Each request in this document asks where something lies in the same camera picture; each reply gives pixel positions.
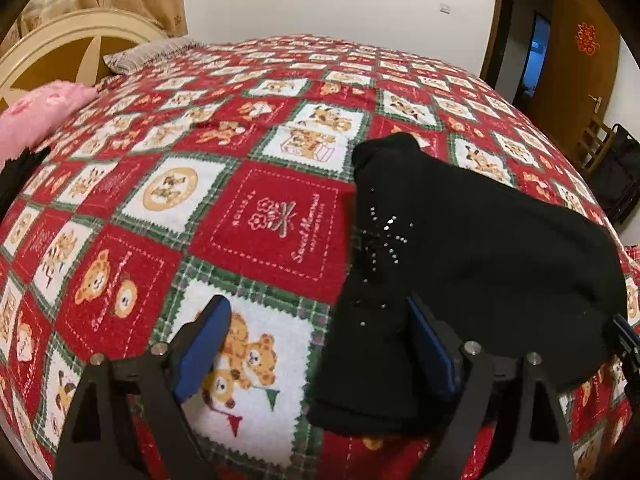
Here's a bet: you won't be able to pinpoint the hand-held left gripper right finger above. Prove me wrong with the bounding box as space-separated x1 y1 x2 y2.
405 294 576 480

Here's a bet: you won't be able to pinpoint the dark cloth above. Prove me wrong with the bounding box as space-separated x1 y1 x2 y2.
0 147 51 221

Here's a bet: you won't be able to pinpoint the striped pillow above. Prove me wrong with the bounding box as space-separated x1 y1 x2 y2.
103 36 198 75

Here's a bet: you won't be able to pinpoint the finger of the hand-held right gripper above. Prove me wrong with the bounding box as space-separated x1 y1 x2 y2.
605 312 640 367

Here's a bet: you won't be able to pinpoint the red printed blanket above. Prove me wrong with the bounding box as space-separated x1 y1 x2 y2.
0 35 640 480

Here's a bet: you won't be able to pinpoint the red paper door decoration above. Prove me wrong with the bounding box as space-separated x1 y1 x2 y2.
575 22 601 53

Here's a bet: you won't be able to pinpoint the black pants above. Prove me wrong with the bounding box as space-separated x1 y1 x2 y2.
306 132 630 436

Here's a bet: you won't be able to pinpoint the cream wooden headboard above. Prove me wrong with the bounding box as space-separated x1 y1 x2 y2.
0 10 168 106

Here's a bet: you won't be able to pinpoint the black bag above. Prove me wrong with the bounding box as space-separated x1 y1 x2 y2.
592 124 640 223

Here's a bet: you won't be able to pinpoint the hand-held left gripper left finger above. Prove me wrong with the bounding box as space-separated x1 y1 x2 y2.
52 294 233 480

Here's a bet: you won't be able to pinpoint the pink pillow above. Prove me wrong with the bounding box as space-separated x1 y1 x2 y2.
0 82 98 166

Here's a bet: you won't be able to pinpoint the wooden chair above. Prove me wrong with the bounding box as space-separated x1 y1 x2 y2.
577 115 616 171

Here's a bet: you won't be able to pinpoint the dark wooden door frame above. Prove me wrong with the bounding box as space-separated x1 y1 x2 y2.
480 0 556 91

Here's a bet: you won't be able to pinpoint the brown wooden door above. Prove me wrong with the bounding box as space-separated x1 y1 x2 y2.
530 0 621 151

